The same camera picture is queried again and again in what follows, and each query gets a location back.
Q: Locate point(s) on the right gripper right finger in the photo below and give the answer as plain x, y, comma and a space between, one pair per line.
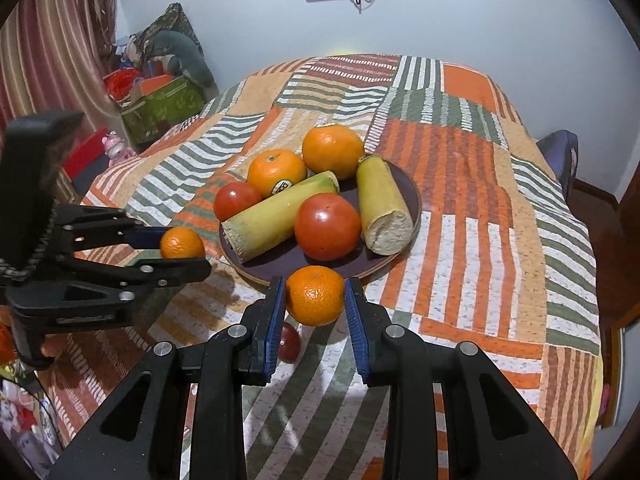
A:
491, 432

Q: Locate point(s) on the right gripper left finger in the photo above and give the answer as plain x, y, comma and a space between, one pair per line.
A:
137, 432

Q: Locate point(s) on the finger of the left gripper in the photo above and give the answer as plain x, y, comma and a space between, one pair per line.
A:
168, 272
146, 237

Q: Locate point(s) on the small mandarin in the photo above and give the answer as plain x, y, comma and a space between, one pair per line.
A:
181, 242
315, 295

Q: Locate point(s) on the small red tomato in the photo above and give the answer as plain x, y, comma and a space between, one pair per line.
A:
234, 198

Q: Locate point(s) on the dark red plum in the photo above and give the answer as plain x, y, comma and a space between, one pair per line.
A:
290, 344

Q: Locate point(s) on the large red tomato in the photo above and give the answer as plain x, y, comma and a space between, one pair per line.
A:
327, 227

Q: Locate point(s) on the pink plush toy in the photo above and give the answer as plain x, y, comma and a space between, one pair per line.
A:
116, 149

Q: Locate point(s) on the red box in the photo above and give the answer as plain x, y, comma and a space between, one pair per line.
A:
85, 154

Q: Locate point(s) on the long yellow-green cane piece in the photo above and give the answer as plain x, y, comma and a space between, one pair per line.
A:
257, 229

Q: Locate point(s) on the green storage box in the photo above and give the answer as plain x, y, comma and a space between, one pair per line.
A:
151, 116

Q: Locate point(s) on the orange with sticker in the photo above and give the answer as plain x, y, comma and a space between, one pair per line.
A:
274, 170

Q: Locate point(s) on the patchwork striped bedspread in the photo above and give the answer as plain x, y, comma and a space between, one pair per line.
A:
499, 259

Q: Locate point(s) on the short yellow-green cane piece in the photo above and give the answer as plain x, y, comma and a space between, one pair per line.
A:
387, 225

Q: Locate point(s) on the striped red curtain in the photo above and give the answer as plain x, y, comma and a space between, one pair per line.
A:
54, 55

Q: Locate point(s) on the large orange back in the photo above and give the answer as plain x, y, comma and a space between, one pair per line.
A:
333, 147

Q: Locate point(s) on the blue backpack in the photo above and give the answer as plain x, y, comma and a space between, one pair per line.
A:
560, 150

